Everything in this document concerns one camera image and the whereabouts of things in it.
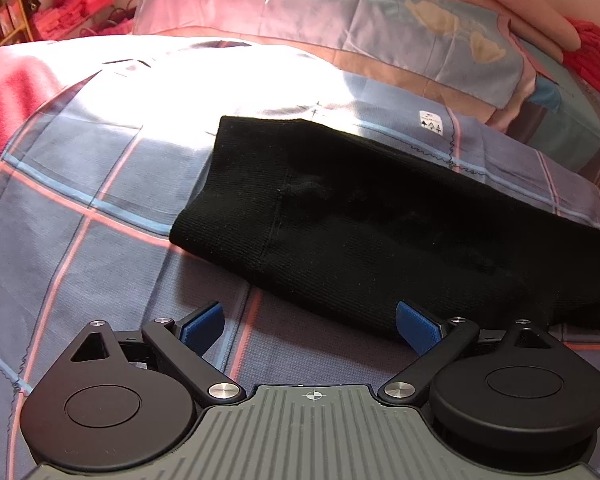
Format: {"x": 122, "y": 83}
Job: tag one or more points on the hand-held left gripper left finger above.
{"x": 202, "y": 327}

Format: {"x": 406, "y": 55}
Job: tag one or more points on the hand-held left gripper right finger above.
{"x": 419, "y": 329}

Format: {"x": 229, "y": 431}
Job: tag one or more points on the black pants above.
{"x": 370, "y": 230}

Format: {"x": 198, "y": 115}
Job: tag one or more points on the plaid bed sheet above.
{"x": 105, "y": 260}

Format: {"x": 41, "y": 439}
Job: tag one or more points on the patchwork quilt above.
{"x": 570, "y": 125}

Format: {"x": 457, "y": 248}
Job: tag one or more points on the pink blanket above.
{"x": 15, "y": 95}

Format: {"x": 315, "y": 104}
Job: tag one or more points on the pastel printed pillow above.
{"x": 340, "y": 20}

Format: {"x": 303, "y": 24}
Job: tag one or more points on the red knitted cloth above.
{"x": 597, "y": 55}

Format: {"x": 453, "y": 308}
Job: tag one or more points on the stack of red towels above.
{"x": 87, "y": 2}

